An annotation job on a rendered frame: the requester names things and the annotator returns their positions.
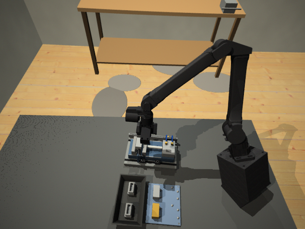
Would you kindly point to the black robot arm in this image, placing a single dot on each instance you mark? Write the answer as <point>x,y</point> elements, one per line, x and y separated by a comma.
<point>232,127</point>

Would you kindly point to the yellow block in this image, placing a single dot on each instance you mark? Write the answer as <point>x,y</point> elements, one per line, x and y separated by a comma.
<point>155,210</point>

